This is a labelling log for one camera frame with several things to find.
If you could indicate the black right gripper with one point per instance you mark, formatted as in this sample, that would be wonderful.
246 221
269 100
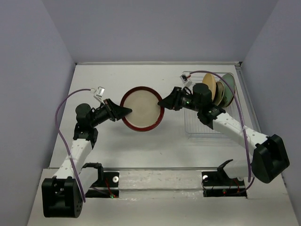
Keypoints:
170 101

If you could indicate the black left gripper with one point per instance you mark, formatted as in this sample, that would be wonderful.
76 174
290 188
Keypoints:
118 112

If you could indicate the red rimmed white plate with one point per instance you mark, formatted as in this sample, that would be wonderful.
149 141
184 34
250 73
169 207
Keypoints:
146 113

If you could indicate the pale orange plate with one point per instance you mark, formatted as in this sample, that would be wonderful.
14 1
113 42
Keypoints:
210 81

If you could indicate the cream plate with black motif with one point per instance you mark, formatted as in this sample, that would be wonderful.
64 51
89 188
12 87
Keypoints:
219 95

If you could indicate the teal flower plate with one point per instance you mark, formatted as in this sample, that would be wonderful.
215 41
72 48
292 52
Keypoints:
229 83

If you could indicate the black glossy plate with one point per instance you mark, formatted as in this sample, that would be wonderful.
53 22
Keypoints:
226 99

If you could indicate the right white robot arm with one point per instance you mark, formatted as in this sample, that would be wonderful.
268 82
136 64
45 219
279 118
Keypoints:
266 155

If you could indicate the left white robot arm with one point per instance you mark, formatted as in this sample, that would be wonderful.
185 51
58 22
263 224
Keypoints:
64 193

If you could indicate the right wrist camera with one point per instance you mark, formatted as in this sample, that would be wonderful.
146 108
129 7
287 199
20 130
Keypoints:
186 80

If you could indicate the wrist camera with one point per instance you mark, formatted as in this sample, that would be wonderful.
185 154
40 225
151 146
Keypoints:
186 80
98 93

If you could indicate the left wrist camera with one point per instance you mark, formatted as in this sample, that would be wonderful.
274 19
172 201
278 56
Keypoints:
98 93

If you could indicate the white wire dish rack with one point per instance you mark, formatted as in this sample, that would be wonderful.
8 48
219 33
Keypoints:
201 123

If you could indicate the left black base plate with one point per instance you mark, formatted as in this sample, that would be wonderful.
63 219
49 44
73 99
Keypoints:
107 188

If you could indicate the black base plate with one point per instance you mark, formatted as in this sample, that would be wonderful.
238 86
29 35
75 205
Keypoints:
214 186
107 188

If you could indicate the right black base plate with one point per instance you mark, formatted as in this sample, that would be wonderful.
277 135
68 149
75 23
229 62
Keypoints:
214 186

